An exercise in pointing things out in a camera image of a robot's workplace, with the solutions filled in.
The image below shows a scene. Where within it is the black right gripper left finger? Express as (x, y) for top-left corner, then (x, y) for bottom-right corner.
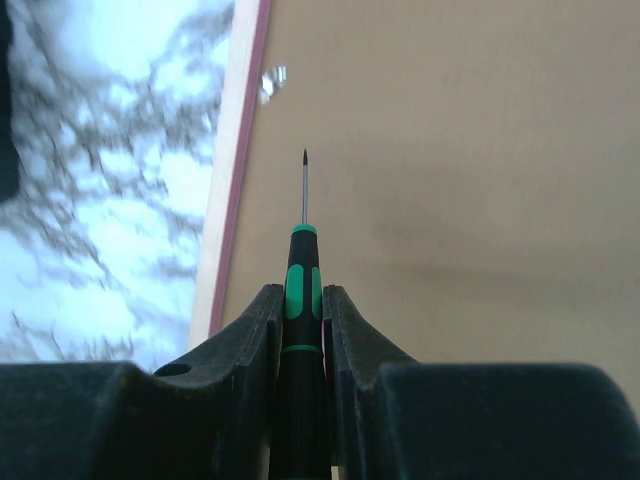
(1, 284), (283, 479)

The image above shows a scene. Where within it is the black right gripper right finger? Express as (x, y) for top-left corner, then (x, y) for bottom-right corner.
(323, 285), (639, 479)

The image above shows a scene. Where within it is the pink picture frame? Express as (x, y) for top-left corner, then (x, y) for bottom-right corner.
(187, 0), (640, 366)

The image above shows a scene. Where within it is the green black screwdriver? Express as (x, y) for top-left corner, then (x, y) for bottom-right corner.
(269, 153), (331, 479)

